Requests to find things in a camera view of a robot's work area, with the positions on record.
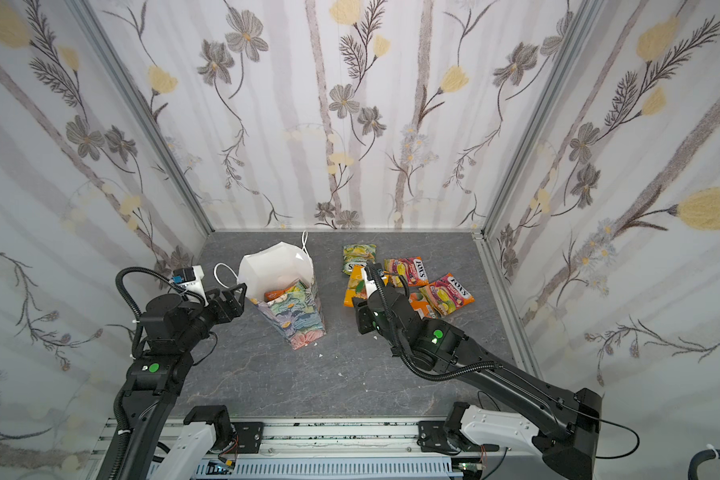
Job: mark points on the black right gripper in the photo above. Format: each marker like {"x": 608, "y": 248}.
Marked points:
{"x": 369, "y": 311}

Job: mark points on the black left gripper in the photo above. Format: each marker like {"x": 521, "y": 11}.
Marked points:
{"x": 235, "y": 309}

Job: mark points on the yellow mango snack bag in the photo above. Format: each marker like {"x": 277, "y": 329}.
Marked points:
{"x": 356, "y": 288}

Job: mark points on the orange snack bag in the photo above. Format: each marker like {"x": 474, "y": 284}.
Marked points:
{"x": 276, "y": 296}

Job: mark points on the small orange snack packet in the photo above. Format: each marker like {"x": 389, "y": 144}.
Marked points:
{"x": 422, "y": 306}

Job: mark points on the floral paper gift bag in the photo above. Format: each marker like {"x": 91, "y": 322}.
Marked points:
{"x": 281, "y": 283}

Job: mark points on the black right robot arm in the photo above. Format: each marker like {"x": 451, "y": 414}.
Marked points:
{"x": 568, "y": 424}

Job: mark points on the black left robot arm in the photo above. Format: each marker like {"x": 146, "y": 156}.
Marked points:
{"x": 167, "y": 330}

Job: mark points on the green Fox's spring tea bag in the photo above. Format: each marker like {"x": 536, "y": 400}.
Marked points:
{"x": 357, "y": 255}

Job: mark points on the Fox's fruits candy bag far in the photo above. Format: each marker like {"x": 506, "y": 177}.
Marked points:
{"x": 410, "y": 271}

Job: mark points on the fox's fruits candy bag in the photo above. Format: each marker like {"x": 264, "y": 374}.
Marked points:
{"x": 410, "y": 271}
{"x": 446, "y": 295}

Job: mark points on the Fox's fruits candy bag near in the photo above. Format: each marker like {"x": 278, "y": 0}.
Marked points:
{"x": 446, "y": 295}

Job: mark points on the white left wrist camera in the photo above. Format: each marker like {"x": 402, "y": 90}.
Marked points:
{"x": 189, "y": 279}

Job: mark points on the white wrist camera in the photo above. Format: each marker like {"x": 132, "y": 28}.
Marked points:
{"x": 373, "y": 276}
{"x": 189, "y": 279}

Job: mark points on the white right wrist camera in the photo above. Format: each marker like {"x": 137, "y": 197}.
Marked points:
{"x": 373, "y": 276}

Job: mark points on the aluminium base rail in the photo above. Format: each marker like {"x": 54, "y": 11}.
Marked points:
{"x": 348, "y": 448}

